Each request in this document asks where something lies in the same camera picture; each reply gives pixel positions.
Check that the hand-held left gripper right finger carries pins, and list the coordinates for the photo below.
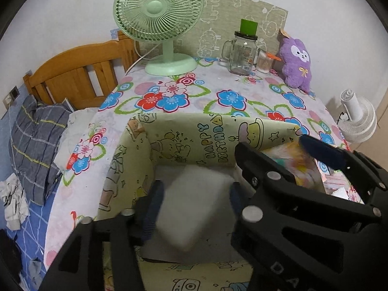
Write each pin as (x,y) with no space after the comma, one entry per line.
(235,197)

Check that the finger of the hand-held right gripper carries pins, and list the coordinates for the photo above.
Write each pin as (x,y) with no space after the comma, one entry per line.
(251,163)
(324,153)

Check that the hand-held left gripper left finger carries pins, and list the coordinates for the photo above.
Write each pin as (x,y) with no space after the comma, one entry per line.
(154,209)

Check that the yellow cartoon tissue packet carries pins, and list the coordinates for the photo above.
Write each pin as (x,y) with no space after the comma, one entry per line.
(300,166)

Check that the white sponge block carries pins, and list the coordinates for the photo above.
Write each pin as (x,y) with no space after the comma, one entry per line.
(194,206)

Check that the cartoon print fabric basket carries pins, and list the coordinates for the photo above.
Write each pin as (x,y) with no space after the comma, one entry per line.
(133,157)

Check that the pink packet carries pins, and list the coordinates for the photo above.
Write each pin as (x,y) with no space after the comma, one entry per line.
(336,182)

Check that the white circulator fan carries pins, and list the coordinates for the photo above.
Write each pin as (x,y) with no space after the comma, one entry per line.
(357,118)

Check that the floral tablecloth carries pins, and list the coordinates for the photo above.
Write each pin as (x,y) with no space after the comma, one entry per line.
(197,103)

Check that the purple plush toy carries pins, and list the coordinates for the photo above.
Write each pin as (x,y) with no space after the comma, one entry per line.
(295,66)

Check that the cotton swab container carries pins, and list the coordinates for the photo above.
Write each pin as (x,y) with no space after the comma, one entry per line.
(263,63)

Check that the glass mug jar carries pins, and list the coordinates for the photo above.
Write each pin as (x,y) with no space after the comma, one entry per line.
(242,57)

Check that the white bed cloth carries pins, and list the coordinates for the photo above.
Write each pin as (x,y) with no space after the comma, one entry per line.
(75,124)

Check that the blue checked bed sheet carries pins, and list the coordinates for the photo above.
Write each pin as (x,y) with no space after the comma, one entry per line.
(30,233)

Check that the small grey cloth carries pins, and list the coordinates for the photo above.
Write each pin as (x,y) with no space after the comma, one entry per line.
(35,269)

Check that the grey plaid pillow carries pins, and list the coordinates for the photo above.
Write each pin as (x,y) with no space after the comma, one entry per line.
(33,145)

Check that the green cap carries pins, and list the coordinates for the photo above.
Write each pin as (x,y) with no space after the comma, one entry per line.
(248,26)

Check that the crumpled white grey cloth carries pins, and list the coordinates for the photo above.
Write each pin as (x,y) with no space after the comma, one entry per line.
(13,200)

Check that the dark cloth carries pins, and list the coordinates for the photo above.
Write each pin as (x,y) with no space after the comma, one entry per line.
(9,254)

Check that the wooden bed headboard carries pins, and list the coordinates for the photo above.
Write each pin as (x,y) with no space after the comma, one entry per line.
(75,57)

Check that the green desk fan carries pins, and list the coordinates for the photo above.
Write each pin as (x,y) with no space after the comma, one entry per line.
(157,7)

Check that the beige printed wall board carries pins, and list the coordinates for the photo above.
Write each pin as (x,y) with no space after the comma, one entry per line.
(218,21)

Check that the white wall socket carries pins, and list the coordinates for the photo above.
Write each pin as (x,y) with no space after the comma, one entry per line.
(7,101)

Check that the dark wall switch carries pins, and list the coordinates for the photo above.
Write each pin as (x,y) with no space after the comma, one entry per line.
(13,91)

